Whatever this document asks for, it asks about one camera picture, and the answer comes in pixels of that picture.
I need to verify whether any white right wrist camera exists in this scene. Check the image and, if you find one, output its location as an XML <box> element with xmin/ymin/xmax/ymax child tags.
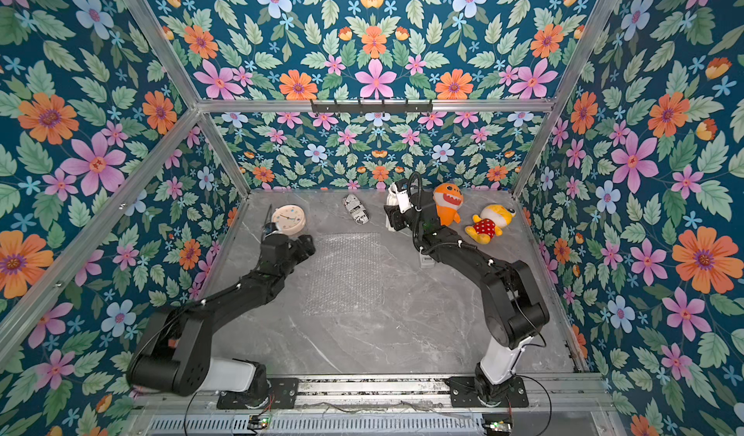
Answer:
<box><xmin>386</xmin><ymin>180</ymin><xmax>412</xmax><ymax>213</ymax></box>

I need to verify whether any orange shark plush toy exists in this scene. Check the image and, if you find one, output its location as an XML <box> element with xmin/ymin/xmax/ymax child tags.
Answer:
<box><xmin>432</xmin><ymin>183</ymin><xmax>464</xmax><ymax>227</ymax></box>

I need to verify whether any aluminium mounting rail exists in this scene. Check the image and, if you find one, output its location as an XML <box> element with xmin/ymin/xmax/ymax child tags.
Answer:
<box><xmin>131</xmin><ymin>373</ymin><xmax>615</xmax><ymax>418</ymax></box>

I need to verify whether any silver toy car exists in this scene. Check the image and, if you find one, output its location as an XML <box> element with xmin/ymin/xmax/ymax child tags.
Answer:
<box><xmin>343</xmin><ymin>194</ymin><xmax>369</xmax><ymax>225</ymax></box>

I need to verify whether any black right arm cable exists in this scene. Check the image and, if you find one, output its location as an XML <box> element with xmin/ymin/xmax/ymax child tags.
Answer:
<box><xmin>516</xmin><ymin>374</ymin><xmax>553</xmax><ymax>436</ymax></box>

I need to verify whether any yellow shark plush toy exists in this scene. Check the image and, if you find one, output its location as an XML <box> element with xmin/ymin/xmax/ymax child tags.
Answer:
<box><xmin>465</xmin><ymin>205</ymin><xmax>517</xmax><ymax>245</ymax></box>

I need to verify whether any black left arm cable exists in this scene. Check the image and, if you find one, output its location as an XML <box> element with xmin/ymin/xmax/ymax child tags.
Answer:
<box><xmin>183</xmin><ymin>388</ymin><xmax>202</xmax><ymax>436</ymax></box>

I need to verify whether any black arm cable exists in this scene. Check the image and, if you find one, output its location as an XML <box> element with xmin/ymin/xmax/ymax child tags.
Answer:
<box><xmin>516</xmin><ymin>374</ymin><xmax>553</xmax><ymax>436</ymax></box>
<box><xmin>183</xmin><ymin>388</ymin><xmax>202</xmax><ymax>436</ymax></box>

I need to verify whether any white vented cable duct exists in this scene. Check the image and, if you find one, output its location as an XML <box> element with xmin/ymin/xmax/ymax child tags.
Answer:
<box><xmin>143</xmin><ymin>414</ymin><xmax>486</xmax><ymax>435</ymax></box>

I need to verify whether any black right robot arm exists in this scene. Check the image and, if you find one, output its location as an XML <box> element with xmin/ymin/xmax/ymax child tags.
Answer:
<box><xmin>385</xmin><ymin>186</ymin><xmax>549</xmax><ymax>407</ymax></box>

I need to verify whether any pink round alarm clock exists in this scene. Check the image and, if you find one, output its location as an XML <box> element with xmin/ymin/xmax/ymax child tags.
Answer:
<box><xmin>270</xmin><ymin>205</ymin><xmax>306</xmax><ymax>236</ymax></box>

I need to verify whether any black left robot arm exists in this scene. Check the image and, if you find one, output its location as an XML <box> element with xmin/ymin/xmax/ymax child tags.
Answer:
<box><xmin>126</xmin><ymin>233</ymin><xmax>316</xmax><ymax>407</ymax></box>

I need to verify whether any black hook rail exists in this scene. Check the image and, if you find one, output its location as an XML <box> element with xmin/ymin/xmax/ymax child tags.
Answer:
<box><xmin>310</xmin><ymin>100</ymin><xmax>434</xmax><ymax>114</ymax></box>

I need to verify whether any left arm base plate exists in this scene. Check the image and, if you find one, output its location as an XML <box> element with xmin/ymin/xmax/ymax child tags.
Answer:
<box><xmin>217</xmin><ymin>378</ymin><xmax>300</xmax><ymax>410</ymax></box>

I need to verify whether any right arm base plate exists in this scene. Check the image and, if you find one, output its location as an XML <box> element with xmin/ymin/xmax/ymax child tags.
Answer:
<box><xmin>445</xmin><ymin>376</ymin><xmax>529</xmax><ymax>408</ymax></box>

